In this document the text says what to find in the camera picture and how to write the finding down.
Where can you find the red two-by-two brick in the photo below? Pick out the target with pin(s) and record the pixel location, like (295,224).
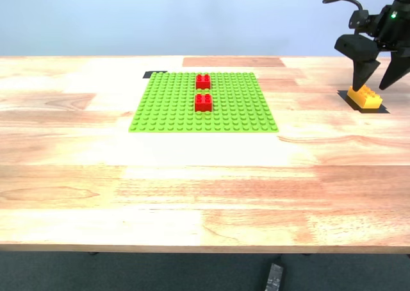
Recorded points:
(203,104)
(203,82)

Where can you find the black tape corner mark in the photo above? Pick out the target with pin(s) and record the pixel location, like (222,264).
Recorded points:
(146,75)

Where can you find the black tape rectangle outline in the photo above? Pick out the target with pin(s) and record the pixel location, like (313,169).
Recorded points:
(382,110)

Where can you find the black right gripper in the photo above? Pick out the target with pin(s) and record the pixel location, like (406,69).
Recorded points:
(374,25)

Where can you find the green studded baseplate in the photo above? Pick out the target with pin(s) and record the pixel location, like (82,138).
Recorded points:
(166,111)

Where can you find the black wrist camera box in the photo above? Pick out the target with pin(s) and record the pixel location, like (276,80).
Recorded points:
(358,19)

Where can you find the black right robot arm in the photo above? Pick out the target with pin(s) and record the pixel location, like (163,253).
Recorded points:
(398,2)

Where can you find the yellow two-by-four brick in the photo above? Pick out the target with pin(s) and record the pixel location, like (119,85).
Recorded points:
(368,100)

